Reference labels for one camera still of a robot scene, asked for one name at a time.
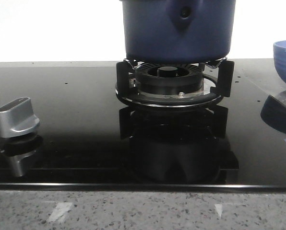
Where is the black glass stove top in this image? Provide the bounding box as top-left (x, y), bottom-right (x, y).
top-left (0, 59), bottom-right (286, 192)

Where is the silver stove control knob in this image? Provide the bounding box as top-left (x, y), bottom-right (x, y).
top-left (0, 97), bottom-right (40, 138)

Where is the black pot support grate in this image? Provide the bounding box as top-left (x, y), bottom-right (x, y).
top-left (116, 60), bottom-right (234, 109)

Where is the silver wire pot reducer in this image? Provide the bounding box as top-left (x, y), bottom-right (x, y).
top-left (123, 57), bottom-right (227, 70)

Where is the black gas burner head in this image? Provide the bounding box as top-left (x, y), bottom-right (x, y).
top-left (135, 63), bottom-right (203, 95)

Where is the blue cooking pot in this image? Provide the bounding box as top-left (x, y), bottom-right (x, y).
top-left (121, 0), bottom-right (236, 64)

